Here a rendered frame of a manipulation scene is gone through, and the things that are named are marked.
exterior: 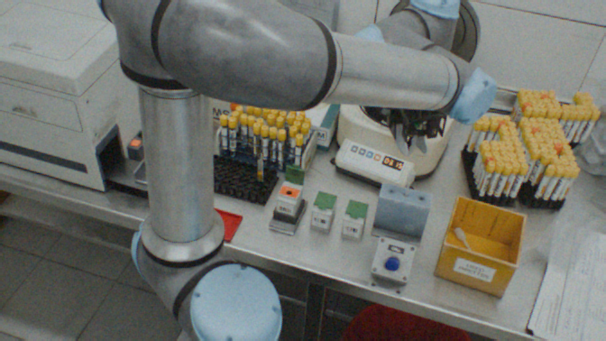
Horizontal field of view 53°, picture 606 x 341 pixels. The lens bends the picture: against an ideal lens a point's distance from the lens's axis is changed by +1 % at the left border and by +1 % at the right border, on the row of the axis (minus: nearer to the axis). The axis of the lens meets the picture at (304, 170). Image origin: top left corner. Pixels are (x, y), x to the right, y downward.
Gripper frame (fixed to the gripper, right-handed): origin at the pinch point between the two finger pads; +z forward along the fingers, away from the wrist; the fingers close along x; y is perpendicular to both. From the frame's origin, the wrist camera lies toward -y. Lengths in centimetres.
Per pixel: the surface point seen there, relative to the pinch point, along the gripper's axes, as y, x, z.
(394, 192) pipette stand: 6.5, -3.8, 5.3
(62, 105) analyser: -13, -63, -11
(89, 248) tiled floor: -68, -89, 99
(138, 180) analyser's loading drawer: -9, -53, 7
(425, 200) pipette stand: 9.5, 1.4, 5.6
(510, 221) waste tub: 15.2, 17.2, 8.9
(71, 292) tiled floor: -49, -94, 98
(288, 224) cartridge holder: 4.3, -24.7, 12.6
